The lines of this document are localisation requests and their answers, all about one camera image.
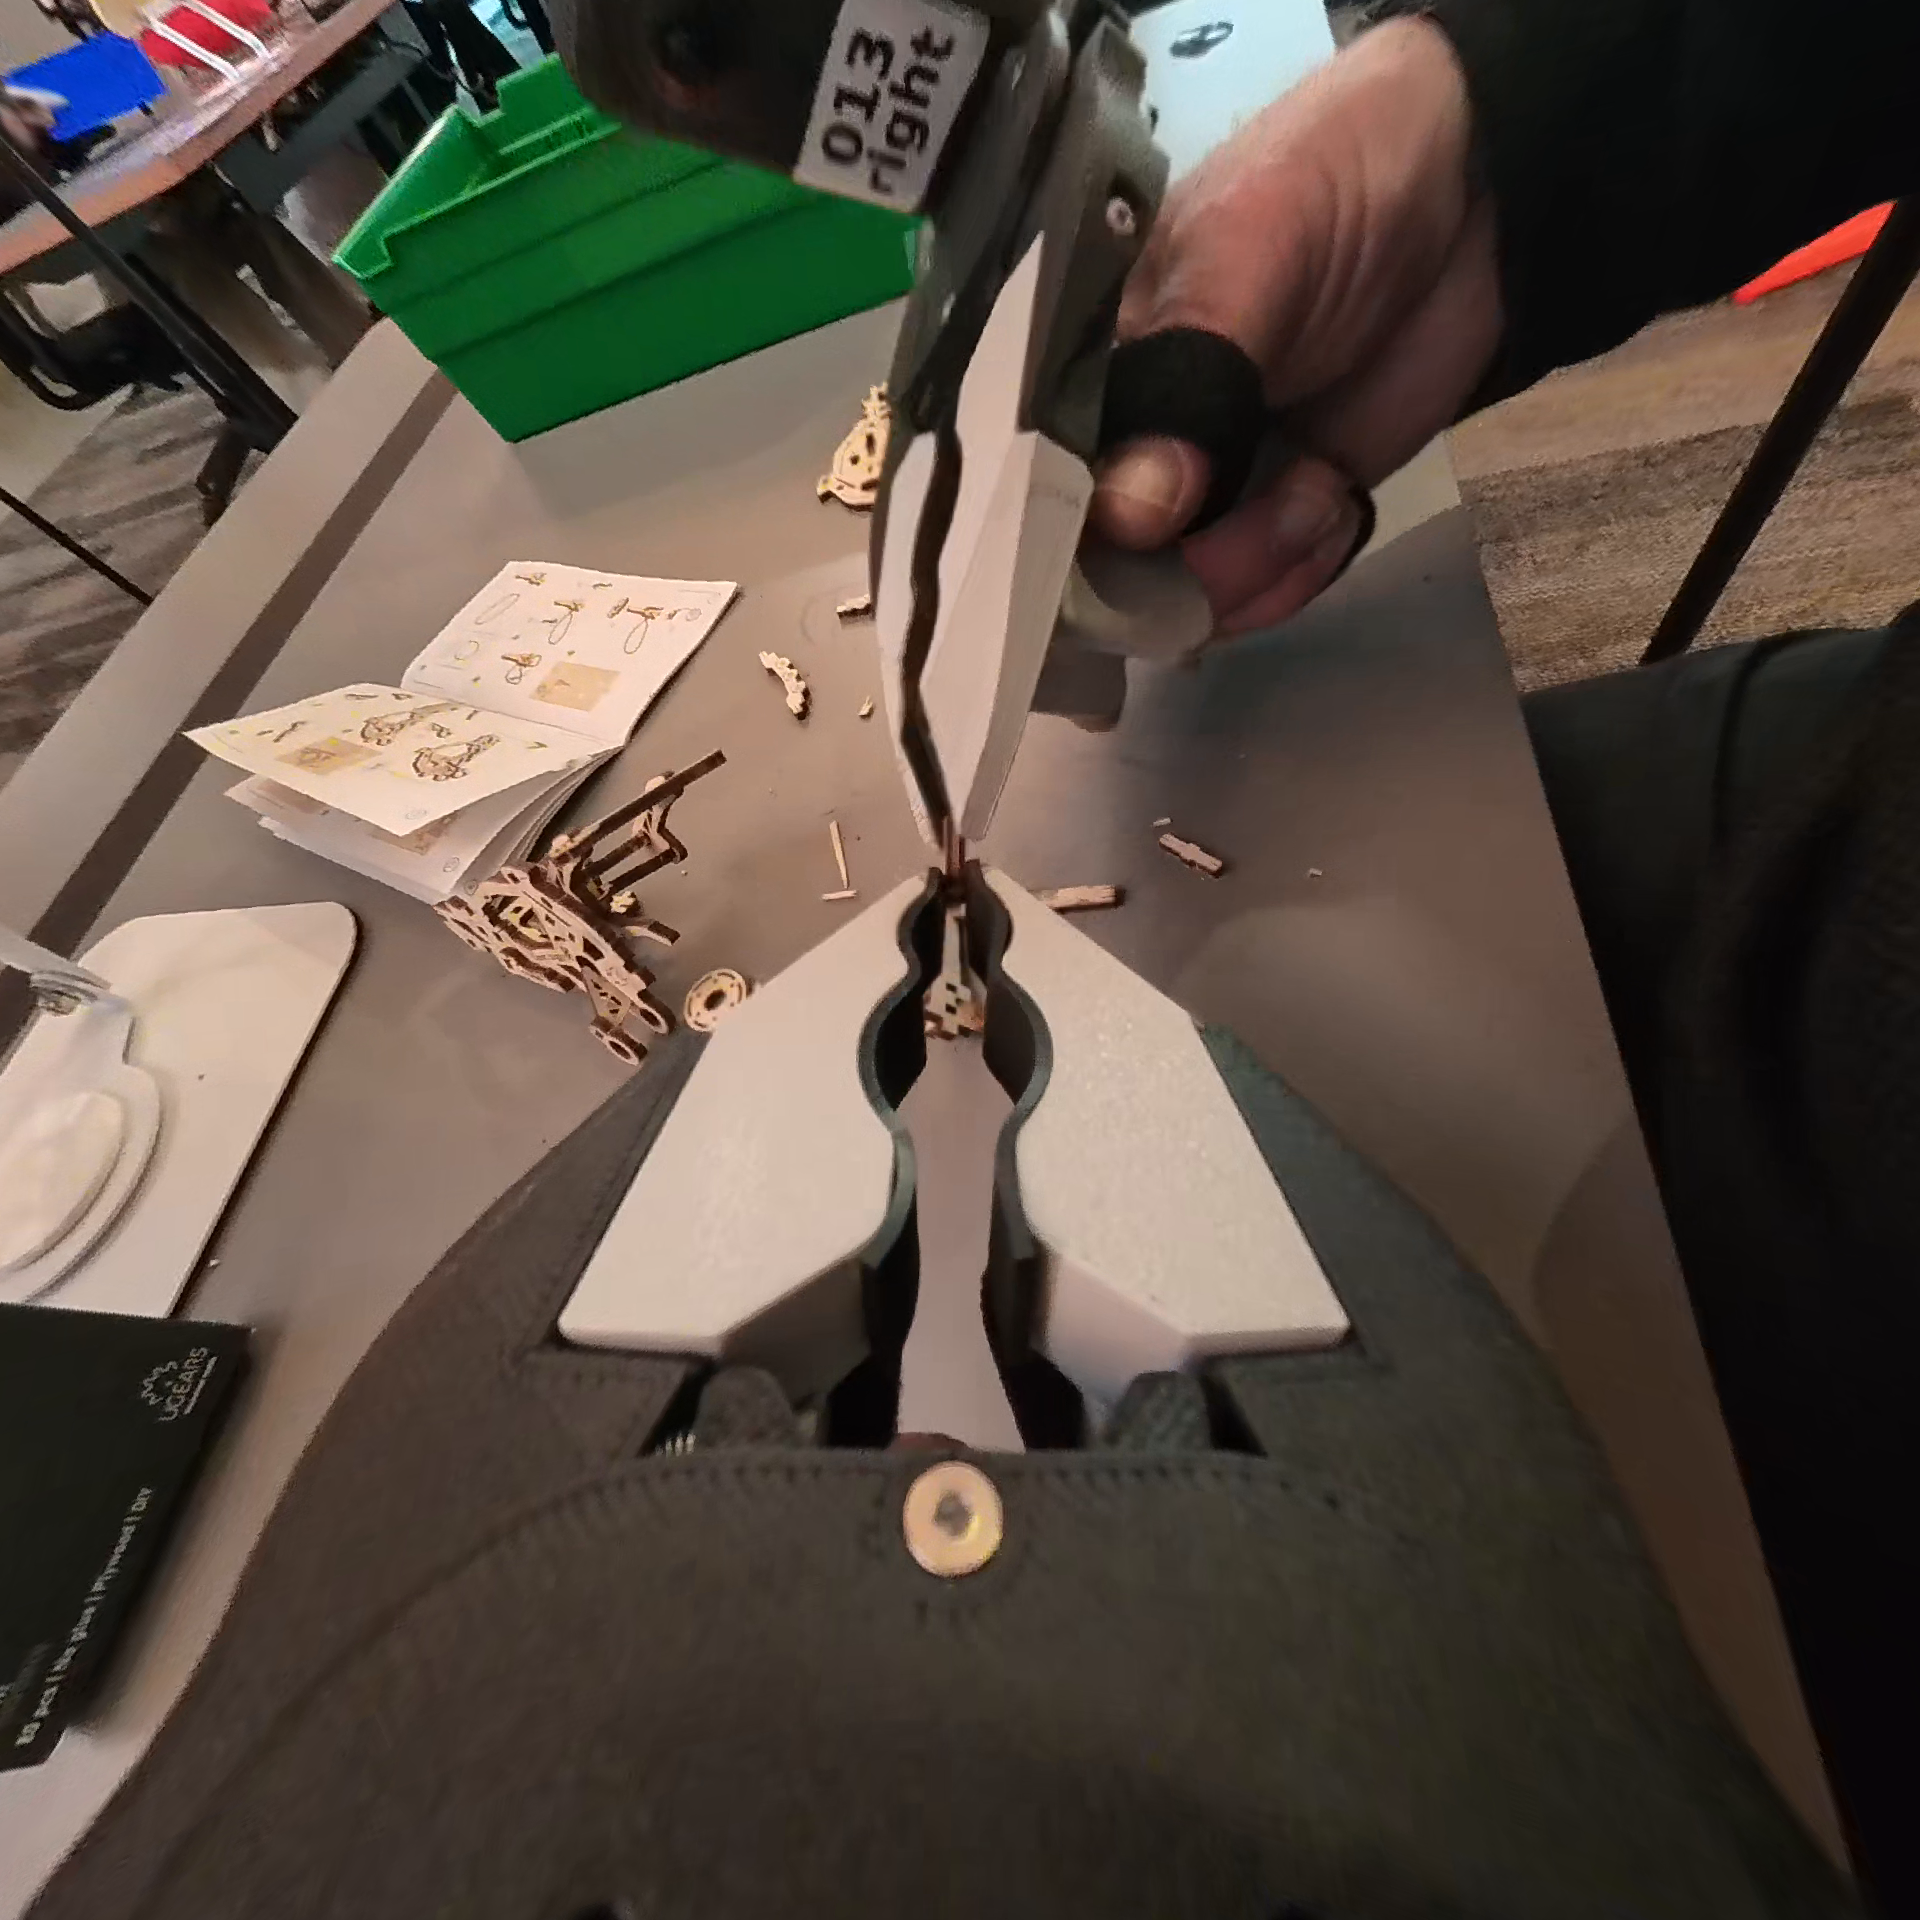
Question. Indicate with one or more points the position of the green plastic bin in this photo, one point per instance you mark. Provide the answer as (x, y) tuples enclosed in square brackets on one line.
[(599, 298)]

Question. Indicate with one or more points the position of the dark model kit box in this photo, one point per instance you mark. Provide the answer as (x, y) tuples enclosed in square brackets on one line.
[(105, 1501)]

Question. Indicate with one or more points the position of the person's right forearm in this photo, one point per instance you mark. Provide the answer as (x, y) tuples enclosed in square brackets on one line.
[(1681, 180)]

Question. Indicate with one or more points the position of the long notched wooden part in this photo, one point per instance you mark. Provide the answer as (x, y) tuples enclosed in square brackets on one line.
[(786, 688)]

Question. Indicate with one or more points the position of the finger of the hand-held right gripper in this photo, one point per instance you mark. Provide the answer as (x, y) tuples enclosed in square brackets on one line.
[(894, 599), (1020, 570)]

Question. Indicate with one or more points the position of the white mat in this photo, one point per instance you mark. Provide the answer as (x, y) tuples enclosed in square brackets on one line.
[(254, 1051)]

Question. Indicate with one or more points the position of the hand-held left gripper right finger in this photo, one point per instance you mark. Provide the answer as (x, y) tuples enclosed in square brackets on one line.
[(1169, 1183)]

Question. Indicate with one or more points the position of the person's right hand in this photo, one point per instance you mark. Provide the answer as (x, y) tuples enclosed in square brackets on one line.
[(1338, 270)]

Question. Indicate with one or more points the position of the long wooden sliver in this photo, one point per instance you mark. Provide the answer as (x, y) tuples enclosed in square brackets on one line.
[(839, 854)]

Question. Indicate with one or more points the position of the wooden cross-shaped part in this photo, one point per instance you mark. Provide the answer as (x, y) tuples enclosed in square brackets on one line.
[(959, 1007)]

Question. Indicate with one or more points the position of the open instruction booklet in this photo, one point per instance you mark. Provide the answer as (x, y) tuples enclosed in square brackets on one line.
[(495, 705)]

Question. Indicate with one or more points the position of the blue bin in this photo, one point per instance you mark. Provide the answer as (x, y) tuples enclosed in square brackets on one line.
[(105, 82)]

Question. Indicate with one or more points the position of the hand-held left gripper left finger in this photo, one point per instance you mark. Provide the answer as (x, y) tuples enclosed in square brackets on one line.
[(749, 1171)]

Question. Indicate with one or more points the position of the orange cone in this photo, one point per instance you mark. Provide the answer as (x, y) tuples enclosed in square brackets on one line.
[(1815, 254)]

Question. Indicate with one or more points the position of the wooden buggy model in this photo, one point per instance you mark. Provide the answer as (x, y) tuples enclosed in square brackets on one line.
[(558, 917)]

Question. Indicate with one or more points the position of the background wooden table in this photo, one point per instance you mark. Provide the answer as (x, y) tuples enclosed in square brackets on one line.
[(194, 150)]

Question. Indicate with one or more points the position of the ornate wooden frame part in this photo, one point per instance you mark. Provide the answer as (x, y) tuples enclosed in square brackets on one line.
[(854, 460)]

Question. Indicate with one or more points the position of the round wooden wheel disc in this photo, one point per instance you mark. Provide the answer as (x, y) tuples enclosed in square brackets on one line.
[(720, 998)]

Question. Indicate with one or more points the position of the short wooden peg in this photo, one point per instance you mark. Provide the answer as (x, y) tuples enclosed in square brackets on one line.
[(1188, 854)]

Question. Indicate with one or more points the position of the black metal pole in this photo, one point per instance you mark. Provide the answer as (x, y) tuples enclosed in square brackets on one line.
[(1783, 437)]

